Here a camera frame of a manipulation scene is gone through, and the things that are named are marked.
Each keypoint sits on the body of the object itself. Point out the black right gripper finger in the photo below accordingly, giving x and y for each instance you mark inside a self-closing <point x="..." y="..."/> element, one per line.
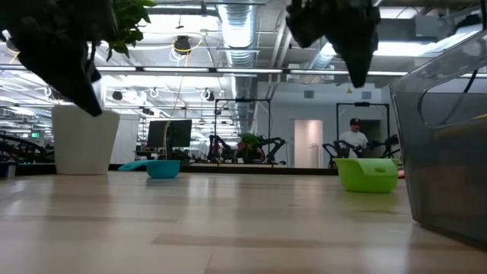
<point x="355" y="61"/>

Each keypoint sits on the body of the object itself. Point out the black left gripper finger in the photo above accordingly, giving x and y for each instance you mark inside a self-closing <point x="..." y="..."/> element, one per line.
<point x="64" y="80"/>

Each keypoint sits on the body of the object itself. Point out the green measuring cup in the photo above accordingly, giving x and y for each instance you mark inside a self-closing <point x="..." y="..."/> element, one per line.
<point x="361" y="179"/>

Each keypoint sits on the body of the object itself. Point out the light blue measuring cup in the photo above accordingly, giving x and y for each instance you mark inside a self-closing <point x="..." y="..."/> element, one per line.
<point x="163" y="170"/>

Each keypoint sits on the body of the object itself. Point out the black tray with measuring cups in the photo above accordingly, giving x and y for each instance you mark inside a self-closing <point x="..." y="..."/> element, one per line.
<point x="437" y="190"/>

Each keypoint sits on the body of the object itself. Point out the black background robot arm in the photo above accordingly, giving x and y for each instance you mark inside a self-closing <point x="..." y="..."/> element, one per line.
<point x="336" y="146"/>
<point x="388" y="142"/>
<point x="275" y="144"/>
<point x="19" y="146"/>
<point x="217" y="144"/>

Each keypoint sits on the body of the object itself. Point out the green exit sign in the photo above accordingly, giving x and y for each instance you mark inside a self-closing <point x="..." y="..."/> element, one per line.
<point x="35" y="134"/>

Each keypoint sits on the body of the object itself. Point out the white plant pot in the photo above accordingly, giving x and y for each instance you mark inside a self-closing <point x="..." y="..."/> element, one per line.
<point x="85" y="144"/>

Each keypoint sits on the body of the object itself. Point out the person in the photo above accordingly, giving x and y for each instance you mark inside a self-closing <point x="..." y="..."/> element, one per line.
<point x="354" y="139"/>

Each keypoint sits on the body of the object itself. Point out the green potted plant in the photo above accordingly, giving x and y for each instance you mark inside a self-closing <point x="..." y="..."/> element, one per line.
<point x="129" y="23"/>

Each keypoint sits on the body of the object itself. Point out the white door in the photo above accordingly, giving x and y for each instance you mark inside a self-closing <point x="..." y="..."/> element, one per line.
<point x="308" y="141"/>

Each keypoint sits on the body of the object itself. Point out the black computer monitor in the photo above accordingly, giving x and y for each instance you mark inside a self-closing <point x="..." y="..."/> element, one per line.
<point x="171" y="133"/>

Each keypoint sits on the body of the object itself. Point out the small background plant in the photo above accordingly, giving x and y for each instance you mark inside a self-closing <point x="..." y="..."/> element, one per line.
<point x="249" y="140"/>

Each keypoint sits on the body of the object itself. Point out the black background rig frame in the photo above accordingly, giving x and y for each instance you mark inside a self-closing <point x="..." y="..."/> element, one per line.
<point x="361" y="103"/>
<point x="243" y="100"/>

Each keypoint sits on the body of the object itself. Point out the silver ventilation duct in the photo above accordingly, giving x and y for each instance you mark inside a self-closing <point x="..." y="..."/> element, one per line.
<point x="237" y="26"/>

